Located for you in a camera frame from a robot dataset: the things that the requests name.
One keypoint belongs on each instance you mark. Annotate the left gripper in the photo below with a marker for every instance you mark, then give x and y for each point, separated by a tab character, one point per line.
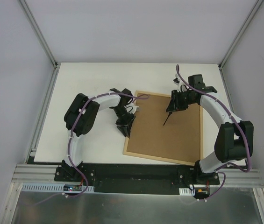
125	120

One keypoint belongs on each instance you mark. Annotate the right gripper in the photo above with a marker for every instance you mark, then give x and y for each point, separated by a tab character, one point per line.
175	101

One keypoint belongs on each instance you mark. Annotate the wooden picture frame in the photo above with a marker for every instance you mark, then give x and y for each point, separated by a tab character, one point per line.
179	141

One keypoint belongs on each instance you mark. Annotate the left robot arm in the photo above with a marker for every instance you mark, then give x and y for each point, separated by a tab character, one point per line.
81	115

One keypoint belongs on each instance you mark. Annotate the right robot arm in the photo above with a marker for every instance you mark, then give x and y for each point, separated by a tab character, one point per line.
234	141

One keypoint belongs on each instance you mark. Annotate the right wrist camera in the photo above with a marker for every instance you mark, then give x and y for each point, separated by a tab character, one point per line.
177	80

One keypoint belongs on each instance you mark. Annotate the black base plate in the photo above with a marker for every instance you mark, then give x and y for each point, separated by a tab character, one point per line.
134	178

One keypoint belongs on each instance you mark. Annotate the right white cable duct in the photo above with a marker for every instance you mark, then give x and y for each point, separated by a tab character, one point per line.
186	192

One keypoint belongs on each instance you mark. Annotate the white cable duct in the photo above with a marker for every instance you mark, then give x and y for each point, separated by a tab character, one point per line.
56	188
186	192

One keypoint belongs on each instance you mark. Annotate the aluminium rail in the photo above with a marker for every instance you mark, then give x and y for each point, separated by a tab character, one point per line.
31	173

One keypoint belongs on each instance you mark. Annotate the left white cable duct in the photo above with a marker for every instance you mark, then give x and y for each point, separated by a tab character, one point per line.
56	188

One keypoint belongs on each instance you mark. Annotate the right aluminium corner post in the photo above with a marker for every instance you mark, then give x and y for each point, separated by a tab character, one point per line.
249	18

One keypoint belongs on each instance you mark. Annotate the aluminium corner post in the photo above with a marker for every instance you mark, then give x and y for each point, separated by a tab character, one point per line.
249	18
33	23

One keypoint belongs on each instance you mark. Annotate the left aluminium corner post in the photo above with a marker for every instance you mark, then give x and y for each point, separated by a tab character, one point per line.
33	23

